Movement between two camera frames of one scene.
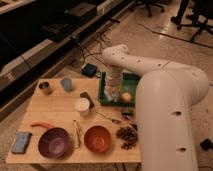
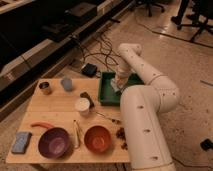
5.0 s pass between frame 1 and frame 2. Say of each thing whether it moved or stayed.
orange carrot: stayed
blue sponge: stayed
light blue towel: moved
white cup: stayed
